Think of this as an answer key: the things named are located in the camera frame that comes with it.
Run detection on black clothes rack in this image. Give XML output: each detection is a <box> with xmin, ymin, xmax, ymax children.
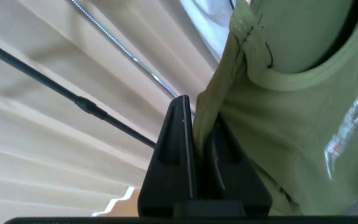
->
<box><xmin>0</xmin><ymin>35</ymin><xmax>157</xmax><ymax>149</ymax></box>

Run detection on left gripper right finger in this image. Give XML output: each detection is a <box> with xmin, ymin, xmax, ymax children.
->
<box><xmin>198</xmin><ymin>113</ymin><xmax>273</xmax><ymax>218</ymax></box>

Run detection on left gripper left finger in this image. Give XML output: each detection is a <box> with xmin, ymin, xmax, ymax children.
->
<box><xmin>137</xmin><ymin>95</ymin><xmax>201</xmax><ymax>218</ymax></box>

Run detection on metal curtain wand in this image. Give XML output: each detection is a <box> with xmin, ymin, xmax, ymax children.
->
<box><xmin>70</xmin><ymin>0</ymin><xmax>196</xmax><ymax>115</ymax></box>

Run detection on green printed garment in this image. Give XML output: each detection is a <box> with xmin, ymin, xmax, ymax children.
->
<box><xmin>193</xmin><ymin>0</ymin><xmax>358</xmax><ymax>217</ymax></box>

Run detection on pale grey shorts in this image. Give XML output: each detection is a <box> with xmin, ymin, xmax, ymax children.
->
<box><xmin>178</xmin><ymin>0</ymin><xmax>239</xmax><ymax>62</ymax></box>

